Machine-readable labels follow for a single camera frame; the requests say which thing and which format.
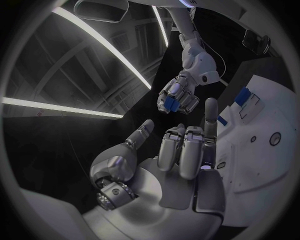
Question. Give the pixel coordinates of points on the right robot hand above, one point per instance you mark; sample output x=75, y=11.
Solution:
x=185, y=97

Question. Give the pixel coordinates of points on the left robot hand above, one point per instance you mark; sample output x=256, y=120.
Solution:
x=150, y=187

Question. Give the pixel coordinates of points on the blue block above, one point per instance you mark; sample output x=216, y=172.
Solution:
x=242, y=95
x=172, y=104

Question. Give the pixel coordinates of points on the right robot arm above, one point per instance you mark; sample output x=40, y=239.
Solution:
x=199, y=60

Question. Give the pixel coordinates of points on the white task board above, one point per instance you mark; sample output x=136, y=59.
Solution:
x=257, y=159

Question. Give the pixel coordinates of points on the blue peg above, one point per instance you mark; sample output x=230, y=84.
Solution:
x=222, y=120

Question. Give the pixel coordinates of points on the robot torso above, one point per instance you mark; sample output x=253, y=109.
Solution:
x=164, y=2

